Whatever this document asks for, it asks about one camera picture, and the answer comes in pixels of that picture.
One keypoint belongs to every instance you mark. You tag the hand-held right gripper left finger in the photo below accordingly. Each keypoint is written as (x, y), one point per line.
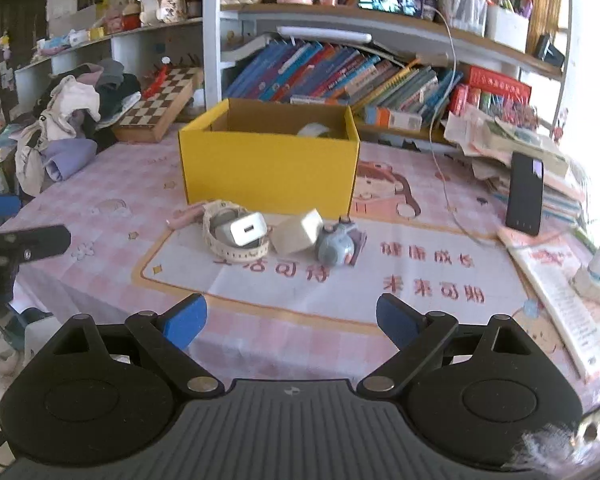
(187, 321)

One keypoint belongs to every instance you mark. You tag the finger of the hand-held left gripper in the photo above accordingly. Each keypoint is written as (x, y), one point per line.
(0, 206)
(35, 242)

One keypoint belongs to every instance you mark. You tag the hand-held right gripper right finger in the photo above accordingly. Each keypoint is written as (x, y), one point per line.
(395, 321)

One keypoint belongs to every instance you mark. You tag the beige wrist watch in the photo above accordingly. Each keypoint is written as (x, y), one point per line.
(230, 256)

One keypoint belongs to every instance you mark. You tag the grey-blue toy camera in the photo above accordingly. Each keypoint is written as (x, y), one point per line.
(332, 250)

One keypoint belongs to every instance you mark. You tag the pink pen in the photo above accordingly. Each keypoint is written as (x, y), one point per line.
(182, 219)

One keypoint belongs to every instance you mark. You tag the white charger plug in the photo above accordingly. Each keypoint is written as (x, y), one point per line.
(245, 230)

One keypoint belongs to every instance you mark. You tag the beige cube charger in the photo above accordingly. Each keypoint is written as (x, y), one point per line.
(295, 232)

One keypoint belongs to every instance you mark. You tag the yellow cardboard box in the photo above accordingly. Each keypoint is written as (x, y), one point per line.
(270, 175)

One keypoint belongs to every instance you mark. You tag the pink checked printed tablecloth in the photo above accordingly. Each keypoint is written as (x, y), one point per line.
(305, 290)

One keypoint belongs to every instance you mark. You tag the pile of clothes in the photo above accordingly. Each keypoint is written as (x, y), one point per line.
(65, 110)

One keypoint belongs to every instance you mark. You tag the pink and white booklet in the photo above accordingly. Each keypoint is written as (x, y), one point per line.
(555, 290)

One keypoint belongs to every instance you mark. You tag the black smartphone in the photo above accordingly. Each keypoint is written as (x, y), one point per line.
(525, 195)

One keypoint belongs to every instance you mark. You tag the wooden chess board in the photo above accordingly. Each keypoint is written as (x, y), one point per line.
(155, 105)

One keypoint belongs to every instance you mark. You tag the grey fluffy cloth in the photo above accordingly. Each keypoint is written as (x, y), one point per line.
(555, 440)

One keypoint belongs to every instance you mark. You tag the orange and white carton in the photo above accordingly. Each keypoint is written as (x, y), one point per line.
(392, 119)

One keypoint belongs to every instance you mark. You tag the white curved side shelf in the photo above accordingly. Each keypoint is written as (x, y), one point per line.
(130, 47)

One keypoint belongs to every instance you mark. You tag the white tape roll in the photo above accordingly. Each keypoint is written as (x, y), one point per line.
(314, 130)

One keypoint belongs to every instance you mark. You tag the stack of papers and books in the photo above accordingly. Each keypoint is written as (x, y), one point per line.
(495, 135)

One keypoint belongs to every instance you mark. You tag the dried flower bunch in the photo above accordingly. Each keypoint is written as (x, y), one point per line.
(510, 110)

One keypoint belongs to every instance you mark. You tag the white bookshelf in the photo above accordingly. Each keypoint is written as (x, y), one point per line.
(210, 60)

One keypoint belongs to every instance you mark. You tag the red book box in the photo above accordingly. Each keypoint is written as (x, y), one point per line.
(495, 82)

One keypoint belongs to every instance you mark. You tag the row of leaning books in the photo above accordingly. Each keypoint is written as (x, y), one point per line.
(305, 75)

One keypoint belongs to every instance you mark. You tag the white bar lamp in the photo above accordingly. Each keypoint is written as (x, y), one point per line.
(325, 36)

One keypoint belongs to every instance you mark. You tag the black box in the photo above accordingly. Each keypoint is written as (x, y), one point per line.
(550, 52)

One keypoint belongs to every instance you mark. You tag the white pen holder box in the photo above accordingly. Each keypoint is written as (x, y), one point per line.
(505, 30)

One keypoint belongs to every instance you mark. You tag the clear pen holder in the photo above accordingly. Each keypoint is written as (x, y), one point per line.
(462, 15)

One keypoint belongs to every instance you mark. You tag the smartphone with lit screen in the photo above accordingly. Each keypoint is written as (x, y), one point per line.
(390, 0)

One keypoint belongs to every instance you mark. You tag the stack of tan notebooks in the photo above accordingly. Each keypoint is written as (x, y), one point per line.
(545, 10)

